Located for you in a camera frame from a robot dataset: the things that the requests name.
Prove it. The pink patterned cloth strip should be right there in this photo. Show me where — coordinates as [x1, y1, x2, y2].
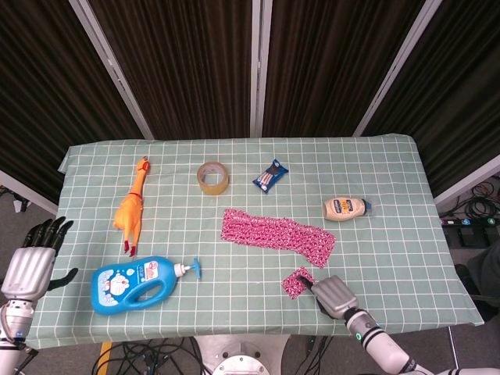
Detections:
[220, 208, 338, 270]

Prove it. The black floor cables tangle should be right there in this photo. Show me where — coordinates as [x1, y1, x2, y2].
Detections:
[439, 175, 500, 220]

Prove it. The silver robot base column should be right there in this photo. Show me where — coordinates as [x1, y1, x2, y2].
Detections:
[194, 334, 291, 375]

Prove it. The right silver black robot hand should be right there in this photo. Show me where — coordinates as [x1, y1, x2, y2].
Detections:
[298, 274, 360, 320]

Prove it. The cream mayonnaise squeeze bottle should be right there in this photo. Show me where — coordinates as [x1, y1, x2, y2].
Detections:
[322, 196, 375, 223]

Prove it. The small pink patterned cloth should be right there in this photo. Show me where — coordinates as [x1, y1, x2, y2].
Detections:
[280, 266, 316, 300]

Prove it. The white partition post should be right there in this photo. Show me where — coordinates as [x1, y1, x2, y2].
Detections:
[69, 0, 155, 141]
[352, 0, 427, 137]
[249, 0, 273, 138]

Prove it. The dark ribbed partition panel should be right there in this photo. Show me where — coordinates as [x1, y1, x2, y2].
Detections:
[87, 0, 255, 141]
[0, 0, 146, 204]
[365, 0, 500, 196]
[261, 0, 425, 138]

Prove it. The blue snack packet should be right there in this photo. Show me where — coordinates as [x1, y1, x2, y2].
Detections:
[252, 158, 290, 195]

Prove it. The blue detergent pump bottle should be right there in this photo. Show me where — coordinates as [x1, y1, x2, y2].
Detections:
[91, 255, 204, 316]

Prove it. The yellow rubber chicken toy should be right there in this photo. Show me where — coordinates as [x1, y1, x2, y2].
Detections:
[112, 155, 152, 258]

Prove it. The green white checked tablecloth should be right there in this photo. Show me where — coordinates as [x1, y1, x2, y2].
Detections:
[29, 134, 485, 351]

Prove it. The black cable bundle under table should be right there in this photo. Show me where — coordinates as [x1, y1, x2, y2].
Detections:
[91, 336, 210, 375]

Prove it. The clear packing tape roll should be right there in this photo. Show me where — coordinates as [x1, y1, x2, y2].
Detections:
[196, 162, 230, 196]

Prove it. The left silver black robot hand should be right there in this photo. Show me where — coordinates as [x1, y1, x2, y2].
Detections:
[1, 216, 79, 302]

